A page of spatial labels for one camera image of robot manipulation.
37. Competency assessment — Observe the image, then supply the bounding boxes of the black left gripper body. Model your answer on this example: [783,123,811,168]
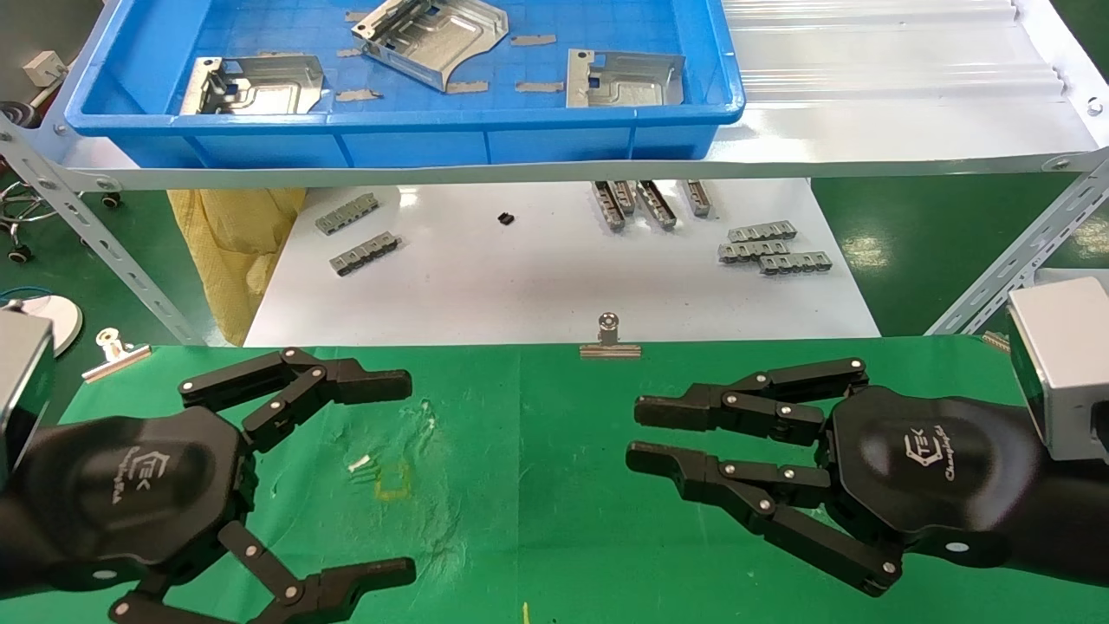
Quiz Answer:
[17,406,258,592]

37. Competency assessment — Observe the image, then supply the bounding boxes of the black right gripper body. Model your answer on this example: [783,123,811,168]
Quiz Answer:
[819,386,1041,566]

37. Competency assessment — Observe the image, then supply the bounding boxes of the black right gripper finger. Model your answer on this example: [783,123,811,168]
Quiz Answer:
[626,440,904,599]
[634,358,870,447]

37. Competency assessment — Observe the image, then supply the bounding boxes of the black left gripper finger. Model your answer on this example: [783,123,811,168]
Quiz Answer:
[108,520,418,624]
[178,348,413,454]

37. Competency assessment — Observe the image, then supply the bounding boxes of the galvanized sheet metal bracket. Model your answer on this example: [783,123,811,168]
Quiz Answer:
[179,55,326,115]
[351,0,509,94]
[567,49,686,109]

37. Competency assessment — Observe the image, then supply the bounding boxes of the yellow woven bag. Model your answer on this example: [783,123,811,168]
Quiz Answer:
[167,188,307,346]

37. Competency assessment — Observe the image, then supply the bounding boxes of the white round stand base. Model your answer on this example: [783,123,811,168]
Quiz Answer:
[0,295,84,358]

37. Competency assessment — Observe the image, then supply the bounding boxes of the green table cloth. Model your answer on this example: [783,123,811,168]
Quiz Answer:
[0,336,1109,624]

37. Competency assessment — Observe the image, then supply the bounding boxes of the white shelf board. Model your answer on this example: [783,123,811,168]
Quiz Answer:
[245,178,882,348]

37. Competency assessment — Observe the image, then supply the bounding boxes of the blue plastic tray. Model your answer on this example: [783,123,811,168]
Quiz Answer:
[63,0,746,170]

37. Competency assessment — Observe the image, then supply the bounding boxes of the chrome chair base with casters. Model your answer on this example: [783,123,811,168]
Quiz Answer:
[0,178,40,265]

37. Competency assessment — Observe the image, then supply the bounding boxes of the white metal shelving rack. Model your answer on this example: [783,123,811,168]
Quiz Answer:
[0,0,1109,348]

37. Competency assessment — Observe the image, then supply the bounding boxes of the white socket box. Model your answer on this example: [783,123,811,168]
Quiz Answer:
[24,50,68,88]

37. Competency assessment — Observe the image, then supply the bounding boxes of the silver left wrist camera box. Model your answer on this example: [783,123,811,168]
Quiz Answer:
[0,303,58,483]

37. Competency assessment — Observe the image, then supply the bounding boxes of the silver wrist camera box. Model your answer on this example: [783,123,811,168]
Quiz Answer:
[1007,277,1109,463]
[0,303,58,483]

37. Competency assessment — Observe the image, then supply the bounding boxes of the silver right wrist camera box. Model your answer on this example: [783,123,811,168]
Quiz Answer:
[1007,277,1109,463]

